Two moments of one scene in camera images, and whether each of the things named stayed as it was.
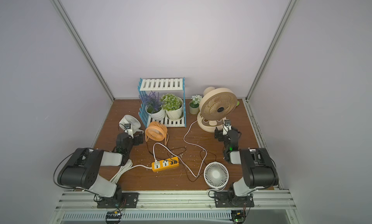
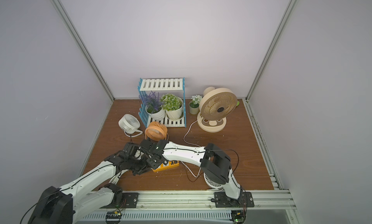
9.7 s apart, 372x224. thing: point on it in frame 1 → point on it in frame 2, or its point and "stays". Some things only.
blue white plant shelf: (161, 84) stays
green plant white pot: (173, 104) stays
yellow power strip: (157, 166) stays
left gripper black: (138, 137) → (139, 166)
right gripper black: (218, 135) → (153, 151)
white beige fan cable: (178, 155) stays
